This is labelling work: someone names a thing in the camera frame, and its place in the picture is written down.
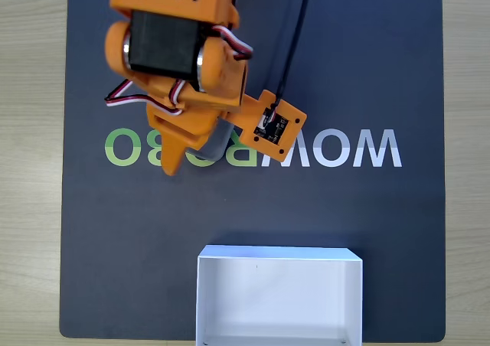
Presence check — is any orange gripper camera mount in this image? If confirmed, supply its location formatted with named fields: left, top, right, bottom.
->
left=228, top=89, right=309, bottom=161

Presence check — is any black camera cable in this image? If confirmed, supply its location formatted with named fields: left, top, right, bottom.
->
left=267, top=0, right=315, bottom=122

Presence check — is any red white black servo cable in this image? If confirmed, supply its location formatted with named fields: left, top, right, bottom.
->
left=103, top=78, right=184, bottom=116
left=209, top=23, right=254, bottom=61

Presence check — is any dark mat with WOWROBO print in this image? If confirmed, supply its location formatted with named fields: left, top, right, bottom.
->
left=58, top=0, right=447, bottom=342

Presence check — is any grey square usb charger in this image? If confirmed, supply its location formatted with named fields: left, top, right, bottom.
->
left=194, top=120, right=236, bottom=163

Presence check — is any white cardboard box bin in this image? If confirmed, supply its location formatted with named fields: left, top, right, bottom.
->
left=195, top=245, right=364, bottom=346

